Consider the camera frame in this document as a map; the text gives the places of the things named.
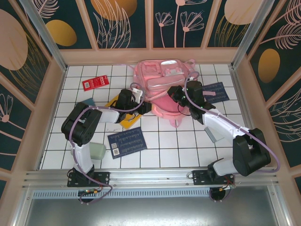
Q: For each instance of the red card pack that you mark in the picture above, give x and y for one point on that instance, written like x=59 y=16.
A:
x=95 y=83

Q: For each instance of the navy notebook with QR codes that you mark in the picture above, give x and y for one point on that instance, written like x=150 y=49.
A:
x=217 y=90
x=129 y=142

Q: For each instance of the aluminium mounting rail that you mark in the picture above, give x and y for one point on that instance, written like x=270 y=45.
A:
x=150 y=175

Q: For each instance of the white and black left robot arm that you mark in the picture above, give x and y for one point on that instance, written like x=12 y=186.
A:
x=82 y=160

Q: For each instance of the pink student backpack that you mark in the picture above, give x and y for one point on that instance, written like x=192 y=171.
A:
x=162 y=80

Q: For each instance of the aluminium side rail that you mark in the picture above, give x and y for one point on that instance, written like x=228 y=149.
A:
x=240 y=94

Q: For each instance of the pale green case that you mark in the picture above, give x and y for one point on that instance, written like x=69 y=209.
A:
x=98 y=150

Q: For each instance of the aluminium frame post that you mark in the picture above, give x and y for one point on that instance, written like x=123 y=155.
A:
x=47 y=37
x=249 y=35

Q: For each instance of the yellow notebook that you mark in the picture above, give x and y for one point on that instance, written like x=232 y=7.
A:
x=130 y=122

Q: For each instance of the teal snap wallet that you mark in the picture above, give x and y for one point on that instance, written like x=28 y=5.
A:
x=89 y=101

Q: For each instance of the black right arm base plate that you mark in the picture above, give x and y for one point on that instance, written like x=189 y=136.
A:
x=200 y=177

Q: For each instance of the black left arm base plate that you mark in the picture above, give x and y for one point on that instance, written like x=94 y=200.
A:
x=103 y=177

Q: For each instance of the grey metal sheet panel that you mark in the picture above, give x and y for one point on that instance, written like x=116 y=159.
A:
x=150 y=212

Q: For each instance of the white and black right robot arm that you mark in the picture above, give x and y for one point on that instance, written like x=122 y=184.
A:
x=221 y=124

